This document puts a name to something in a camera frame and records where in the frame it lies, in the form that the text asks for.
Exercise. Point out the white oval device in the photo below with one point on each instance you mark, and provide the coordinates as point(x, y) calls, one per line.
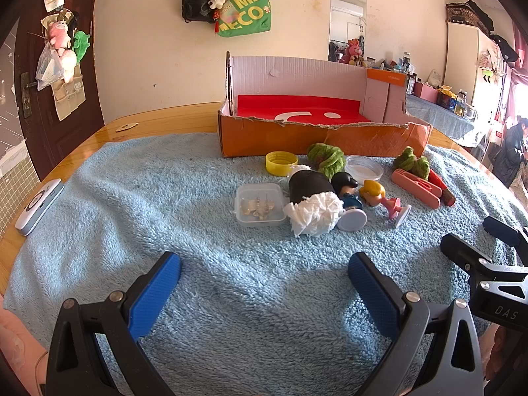
point(39, 208)

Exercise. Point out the pink plastic clip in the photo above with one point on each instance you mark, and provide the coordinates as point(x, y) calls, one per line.
point(416, 189)

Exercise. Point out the green plush toy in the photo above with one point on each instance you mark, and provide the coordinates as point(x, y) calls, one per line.
point(81, 45)

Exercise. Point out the white refrigerator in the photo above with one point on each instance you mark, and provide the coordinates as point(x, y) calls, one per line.
point(464, 57)

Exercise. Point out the dark brown door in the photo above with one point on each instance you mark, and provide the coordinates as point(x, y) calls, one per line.
point(45, 140)

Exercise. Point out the black cylindrical container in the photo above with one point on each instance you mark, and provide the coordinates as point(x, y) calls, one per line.
point(307, 185)

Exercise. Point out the large pink plush toy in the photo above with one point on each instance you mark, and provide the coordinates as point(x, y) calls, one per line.
point(352, 51)

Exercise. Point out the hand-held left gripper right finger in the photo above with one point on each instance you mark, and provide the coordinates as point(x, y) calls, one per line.
point(375, 293)

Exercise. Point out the black bags on wardrobe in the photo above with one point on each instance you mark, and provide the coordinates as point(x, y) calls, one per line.
point(501, 45)

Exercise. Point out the green knitted yarn piece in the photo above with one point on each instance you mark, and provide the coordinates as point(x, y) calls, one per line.
point(326, 159)

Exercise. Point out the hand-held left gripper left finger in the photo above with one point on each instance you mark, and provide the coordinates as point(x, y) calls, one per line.
point(152, 293)

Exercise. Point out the green tote bag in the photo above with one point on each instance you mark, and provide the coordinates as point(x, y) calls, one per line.
point(247, 12)

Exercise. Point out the dark-haired girl figurine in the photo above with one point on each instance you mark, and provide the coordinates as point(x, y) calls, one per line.
point(344, 181)

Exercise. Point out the yellow bottle cap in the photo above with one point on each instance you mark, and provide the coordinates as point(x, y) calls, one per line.
point(274, 166)

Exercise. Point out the clear plastic bag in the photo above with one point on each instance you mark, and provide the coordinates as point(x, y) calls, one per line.
point(47, 72)

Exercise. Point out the pink fleece clothing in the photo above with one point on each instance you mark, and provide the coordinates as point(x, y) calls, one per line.
point(16, 346)

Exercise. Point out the small beige cutout piece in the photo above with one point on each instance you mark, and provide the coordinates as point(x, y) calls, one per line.
point(127, 127)

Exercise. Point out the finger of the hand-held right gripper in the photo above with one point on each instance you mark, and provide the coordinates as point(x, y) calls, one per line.
point(501, 227)
point(462, 251)

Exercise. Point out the orange cardboard box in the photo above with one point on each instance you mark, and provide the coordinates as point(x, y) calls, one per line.
point(288, 140)

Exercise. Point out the beige hanging fabric organizer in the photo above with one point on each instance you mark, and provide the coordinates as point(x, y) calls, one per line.
point(68, 99)

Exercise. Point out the small pink plush toy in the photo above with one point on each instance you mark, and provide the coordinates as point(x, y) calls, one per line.
point(60, 35)

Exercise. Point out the clear round plastic lid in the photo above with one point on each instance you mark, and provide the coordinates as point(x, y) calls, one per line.
point(363, 169)

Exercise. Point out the pink storage box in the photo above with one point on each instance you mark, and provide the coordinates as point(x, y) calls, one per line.
point(425, 90)

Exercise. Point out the person's right hand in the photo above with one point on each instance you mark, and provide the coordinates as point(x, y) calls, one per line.
point(499, 352)

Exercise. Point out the blue fleece blanket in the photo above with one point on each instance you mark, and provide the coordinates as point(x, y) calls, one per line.
point(165, 198)

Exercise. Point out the cloth-covered side table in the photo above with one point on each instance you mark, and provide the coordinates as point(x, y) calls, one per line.
point(437, 115)

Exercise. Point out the pink curtain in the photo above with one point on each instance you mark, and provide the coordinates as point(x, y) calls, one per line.
point(520, 45)

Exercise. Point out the clear plastic box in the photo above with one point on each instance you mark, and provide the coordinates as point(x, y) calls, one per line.
point(260, 206)

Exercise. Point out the patterned suitcase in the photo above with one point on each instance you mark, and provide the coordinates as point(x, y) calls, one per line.
point(460, 12)

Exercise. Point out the red cylinder with bark ends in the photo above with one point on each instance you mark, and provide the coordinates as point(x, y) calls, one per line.
point(444, 189)

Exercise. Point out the blonde girl figurine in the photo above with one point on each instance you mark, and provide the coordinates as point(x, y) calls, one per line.
point(373, 192)

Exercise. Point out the row of small bottles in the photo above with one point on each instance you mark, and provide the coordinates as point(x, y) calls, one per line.
point(396, 66)

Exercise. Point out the green leafy toy vegetable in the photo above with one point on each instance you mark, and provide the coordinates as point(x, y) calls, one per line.
point(412, 163)

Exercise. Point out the red hanging charm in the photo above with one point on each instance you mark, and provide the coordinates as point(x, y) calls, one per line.
point(217, 22)

